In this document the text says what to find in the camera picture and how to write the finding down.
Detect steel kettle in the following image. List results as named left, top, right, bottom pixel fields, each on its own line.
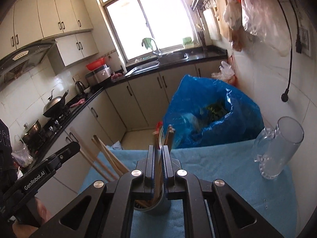
left=74, top=81, right=86, bottom=95

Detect blue tablecloth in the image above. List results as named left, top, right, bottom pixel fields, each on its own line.
left=78, top=139, right=298, bottom=238

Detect dark grey utensil holder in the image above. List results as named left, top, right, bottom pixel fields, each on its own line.
left=134, top=157, right=182, bottom=216

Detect white cutting board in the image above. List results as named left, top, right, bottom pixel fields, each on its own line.
left=203, top=7, right=222, bottom=41

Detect silver rice cooker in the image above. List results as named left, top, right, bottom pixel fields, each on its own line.
left=85, top=64, right=112, bottom=86

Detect beige upper cabinets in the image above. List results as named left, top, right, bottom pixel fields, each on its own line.
left=0, top=0, right=99, bottom=67

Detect wall power socket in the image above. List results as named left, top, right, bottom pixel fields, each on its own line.
left=296, top=26, right=312, bottom=56

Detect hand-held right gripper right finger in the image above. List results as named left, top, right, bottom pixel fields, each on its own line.
left=160, top=146, right=284, bottom=238

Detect person's left hand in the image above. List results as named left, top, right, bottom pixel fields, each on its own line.
left=12, top=198, right=53, bottom=238

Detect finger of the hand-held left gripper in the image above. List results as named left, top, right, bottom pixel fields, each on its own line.
left=44, top=141, right=81, bottom=171

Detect steel faucet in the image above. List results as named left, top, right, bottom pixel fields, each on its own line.
left=142, top=38, right=161, bottom=66

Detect person's dark shirt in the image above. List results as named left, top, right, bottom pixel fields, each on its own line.
left=0, top=119, right=18, bottom=196

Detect steel cooking pot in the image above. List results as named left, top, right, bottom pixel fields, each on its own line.
left=22, top=119, right=42, bottom=145

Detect clear glass mug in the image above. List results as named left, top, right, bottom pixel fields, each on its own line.
left=252, top=116, right=305, bottom=180

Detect clear plastic bag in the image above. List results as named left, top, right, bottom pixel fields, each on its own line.
left=11, top=134, right=34, bottom=168

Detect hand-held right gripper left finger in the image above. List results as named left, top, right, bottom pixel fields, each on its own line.
left=41, top=144, right=157, bottom=238

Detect steel sink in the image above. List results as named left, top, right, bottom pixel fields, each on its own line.
left=125, top=52, right=189, bottom=76

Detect cluster of hanging plastic bags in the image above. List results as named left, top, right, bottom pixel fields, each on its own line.
left=205, top=0, right=293, bottom=56

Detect black range hood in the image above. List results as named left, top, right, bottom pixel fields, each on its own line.
left=0, top=41, right=58, bottom=91

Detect black power cable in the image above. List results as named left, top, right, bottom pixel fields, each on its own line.
left=275, top=0, right=301, bottom=103

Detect red basin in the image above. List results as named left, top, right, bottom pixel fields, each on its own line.
left=86, top=58, right=106, bottom=71

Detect beige base cabinets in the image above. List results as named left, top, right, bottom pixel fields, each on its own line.
left=32, top=63, right=223, bottom=196

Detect white plastic bag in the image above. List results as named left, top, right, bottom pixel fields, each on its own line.
left=211, top=61, right=236, bottom=86

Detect kitchen window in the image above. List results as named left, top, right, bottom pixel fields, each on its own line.
left=94, top=0, right=199, bottom=66

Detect blue plastic bag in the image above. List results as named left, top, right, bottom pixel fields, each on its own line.
left=162, top=74, right=265, bottom=149

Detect gas stove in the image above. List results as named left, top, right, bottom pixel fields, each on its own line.
left=41, top=109, right=72, bottom=134

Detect black wok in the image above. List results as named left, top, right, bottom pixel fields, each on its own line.
left=43, top=89, right=70, bottom=118

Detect black cutlery cup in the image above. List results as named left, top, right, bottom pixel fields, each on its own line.
left=197, top=30, right=208, bottom=50

